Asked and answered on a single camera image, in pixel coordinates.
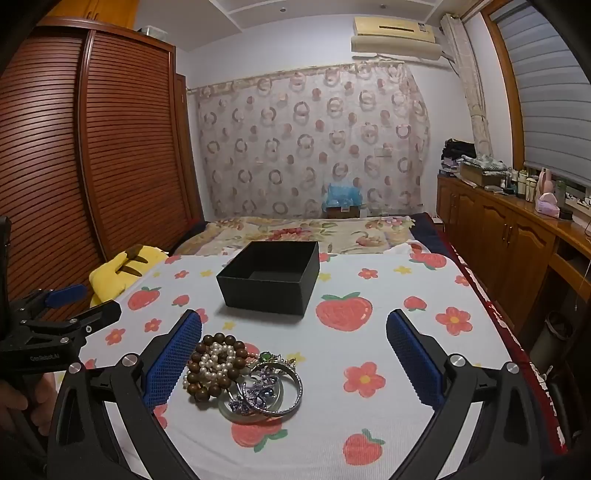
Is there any black jewelry box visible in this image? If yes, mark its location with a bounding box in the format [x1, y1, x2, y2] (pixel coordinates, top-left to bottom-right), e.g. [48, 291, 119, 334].
[216, 240, 321, 317]

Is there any white pearl bracelet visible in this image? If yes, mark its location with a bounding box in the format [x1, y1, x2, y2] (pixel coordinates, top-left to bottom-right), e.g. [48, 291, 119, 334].
[183, 346, 237, 389]

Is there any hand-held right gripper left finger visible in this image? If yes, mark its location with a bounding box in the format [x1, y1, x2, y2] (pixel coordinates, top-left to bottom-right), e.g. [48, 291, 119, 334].
[46, 308, 204, 480]

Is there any yellow plush pillow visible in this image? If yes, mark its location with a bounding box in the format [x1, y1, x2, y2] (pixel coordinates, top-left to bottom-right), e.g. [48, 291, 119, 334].
[89, 244, 170, 306]

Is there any pale green jade bangle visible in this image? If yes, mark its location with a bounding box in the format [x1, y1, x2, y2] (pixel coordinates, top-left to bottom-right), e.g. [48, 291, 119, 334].
[217, 369, 285, 424]

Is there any blue plastic bag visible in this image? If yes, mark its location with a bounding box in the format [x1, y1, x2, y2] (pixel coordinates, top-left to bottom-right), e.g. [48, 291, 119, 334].
[325, 181, 364, 209]

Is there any ring pattern sheer curtain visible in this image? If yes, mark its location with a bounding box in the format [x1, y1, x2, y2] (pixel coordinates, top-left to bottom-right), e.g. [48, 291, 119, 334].
[196, 62, 433, 221]

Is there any person's left hand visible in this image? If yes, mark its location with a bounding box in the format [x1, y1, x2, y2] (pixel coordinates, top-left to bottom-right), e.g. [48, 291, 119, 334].
[0, 371, 57, 435]

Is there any group of cosmetic bottles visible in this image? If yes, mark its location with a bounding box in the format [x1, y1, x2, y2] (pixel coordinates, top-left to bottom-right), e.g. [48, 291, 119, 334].
[505, 168, 539, 200]

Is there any pink desk ornament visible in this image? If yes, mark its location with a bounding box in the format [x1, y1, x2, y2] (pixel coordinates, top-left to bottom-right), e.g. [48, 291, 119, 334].
[534, 168, 562, 219]

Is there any stack of dark clothes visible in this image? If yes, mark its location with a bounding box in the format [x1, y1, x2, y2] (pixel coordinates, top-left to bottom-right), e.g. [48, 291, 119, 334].
[440, 137, 476, 175]

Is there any grey window blind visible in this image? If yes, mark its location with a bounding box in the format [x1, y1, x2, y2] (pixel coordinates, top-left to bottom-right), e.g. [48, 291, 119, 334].
[488, 0, 591, 191]

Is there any dark waste bin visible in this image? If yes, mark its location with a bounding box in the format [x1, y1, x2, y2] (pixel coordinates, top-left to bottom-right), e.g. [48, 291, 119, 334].
[530, 311, 574, 366]

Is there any gold bracelet with green gem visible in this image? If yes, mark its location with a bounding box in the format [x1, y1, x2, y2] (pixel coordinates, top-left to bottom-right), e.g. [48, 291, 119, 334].
[255, 351, 299, 371]

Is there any silver metal bangle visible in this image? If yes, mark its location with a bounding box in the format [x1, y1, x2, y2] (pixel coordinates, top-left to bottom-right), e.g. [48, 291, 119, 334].
[244, 361, 304, 419]

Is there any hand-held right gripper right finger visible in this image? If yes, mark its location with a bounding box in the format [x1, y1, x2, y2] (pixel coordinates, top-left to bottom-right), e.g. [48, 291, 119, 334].
[385, 308, 561, 480]

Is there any beige side curtain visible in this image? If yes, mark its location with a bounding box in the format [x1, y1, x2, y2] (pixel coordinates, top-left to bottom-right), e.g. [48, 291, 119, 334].
[440, 13, 493, 161]

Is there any beige wall air conditioner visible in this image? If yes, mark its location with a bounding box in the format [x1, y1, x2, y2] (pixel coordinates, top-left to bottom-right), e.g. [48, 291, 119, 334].
[350, 16, 452, 61]

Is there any strawberry print white blanket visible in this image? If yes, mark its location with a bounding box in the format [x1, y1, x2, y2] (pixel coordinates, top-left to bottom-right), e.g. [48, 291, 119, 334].
[53, 250, 533, 480]

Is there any brown wooden bead bracelet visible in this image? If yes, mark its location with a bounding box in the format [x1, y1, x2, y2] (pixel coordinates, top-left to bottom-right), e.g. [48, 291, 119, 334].
[186, 333, 248, 411]

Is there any brown wooden low cabinet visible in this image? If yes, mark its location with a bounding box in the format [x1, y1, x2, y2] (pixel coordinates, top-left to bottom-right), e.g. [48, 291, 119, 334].
[436, 174, 591, 354]

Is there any brown slatted wooden wardrobe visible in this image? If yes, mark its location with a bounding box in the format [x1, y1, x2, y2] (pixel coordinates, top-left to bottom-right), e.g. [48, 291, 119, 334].
[0, 0, 205, 320]

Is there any wooden box with cloth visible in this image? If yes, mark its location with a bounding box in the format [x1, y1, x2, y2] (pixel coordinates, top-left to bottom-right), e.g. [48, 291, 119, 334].
[458, 154, 509, 188]

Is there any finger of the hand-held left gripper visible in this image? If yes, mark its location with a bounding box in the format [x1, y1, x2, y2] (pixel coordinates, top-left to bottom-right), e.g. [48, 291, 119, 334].
[10, 283, 89, 320]
[24, 299, 123, 346]

